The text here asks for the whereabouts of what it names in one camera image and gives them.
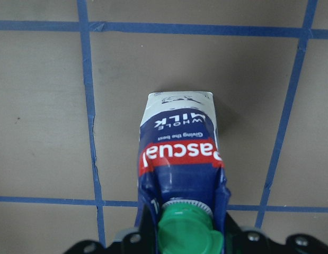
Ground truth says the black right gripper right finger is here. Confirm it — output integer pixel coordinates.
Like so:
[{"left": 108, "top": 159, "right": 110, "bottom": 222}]
[{"left": 225, "top": 212, "right": 242, "bottom": 234}]

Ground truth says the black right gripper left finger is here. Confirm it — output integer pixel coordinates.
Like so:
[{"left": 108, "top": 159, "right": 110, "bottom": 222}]
[{"left": 135, "top": 204, "right": 156, "bottom": 240}]

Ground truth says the blue white milk carton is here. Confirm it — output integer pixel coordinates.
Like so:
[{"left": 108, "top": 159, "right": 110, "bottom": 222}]
[{"left": 135, "top": 91, "right": 230, "bottom": 253}]

